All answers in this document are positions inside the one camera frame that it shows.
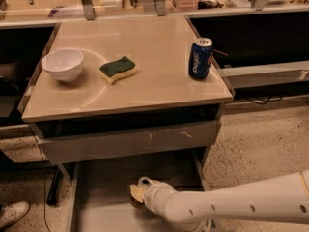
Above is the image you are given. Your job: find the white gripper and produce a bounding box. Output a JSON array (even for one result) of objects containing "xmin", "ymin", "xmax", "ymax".
[{"xmin": 130, "ymin": 177, "xmax": 176, "ymax": 215}]

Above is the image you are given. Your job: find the orange soda can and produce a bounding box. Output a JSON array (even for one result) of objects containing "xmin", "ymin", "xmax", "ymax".
[{"xmin": 130, "ymin": 197, "xmax": 145, "ymax": 209}]

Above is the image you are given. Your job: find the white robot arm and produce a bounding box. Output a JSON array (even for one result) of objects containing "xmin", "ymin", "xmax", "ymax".
[{"xmin": 130, "ymin": 170, "xmax": 309, "ymax": 232}]

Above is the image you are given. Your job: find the open grey middle drawer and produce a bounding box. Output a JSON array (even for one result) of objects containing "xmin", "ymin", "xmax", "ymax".
[{"xmin": 67, "ymin": 151, "xmax": 206, "ymax": 232}]

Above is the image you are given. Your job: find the grey top drawer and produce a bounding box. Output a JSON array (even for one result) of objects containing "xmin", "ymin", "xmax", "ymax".
[{"xmin": 39, "ymin": 120, "xmax": 221, "ymax": 164}]

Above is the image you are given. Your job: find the grey drawer cabinet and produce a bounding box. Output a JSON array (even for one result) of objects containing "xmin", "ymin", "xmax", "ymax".
[{"xmin": 17, "ymin": 14, "xmax": 236, "ymax": 166}]

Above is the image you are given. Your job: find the blue Pepsi can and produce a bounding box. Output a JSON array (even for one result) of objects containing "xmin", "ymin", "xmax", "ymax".
[{"xmin": 188, "ymin": 38, "xmax": 213, "ymax": 79}]

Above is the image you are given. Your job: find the green yellow sponge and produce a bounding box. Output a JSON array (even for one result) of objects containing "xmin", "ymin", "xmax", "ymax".
[{"xmin": 99, "ymin": 56, "xmax": 137, "ymax": 84}]

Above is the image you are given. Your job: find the white shoe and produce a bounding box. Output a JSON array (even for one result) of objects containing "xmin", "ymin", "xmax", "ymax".
[{"xmin": 0, "ymin": 201, "xmax": 30, "ymax": 229}]

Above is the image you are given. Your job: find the white bowl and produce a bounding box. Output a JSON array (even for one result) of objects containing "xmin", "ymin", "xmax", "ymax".
[{"xmin": 41, "ymin": 48, "xmax": 84, "ymax": 82}]

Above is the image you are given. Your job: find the black cable on floor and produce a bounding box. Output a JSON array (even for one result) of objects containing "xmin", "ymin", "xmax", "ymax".
[{"xmin": 42, "ymin": 174, "xmax": 52, "ymax": 232}]

